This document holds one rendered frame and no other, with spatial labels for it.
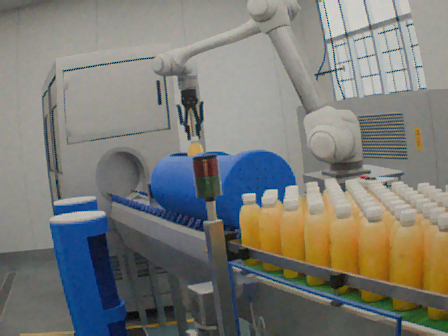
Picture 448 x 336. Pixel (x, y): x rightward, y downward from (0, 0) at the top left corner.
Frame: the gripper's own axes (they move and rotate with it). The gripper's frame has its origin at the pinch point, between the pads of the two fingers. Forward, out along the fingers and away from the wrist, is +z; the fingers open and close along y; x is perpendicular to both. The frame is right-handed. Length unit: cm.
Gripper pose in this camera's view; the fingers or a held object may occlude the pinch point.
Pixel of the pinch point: (193, 132)
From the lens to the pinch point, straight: 274.1
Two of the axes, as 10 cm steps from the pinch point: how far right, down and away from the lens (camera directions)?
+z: 1.3, 9.9, 0.6
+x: 3.9, 0.1, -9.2
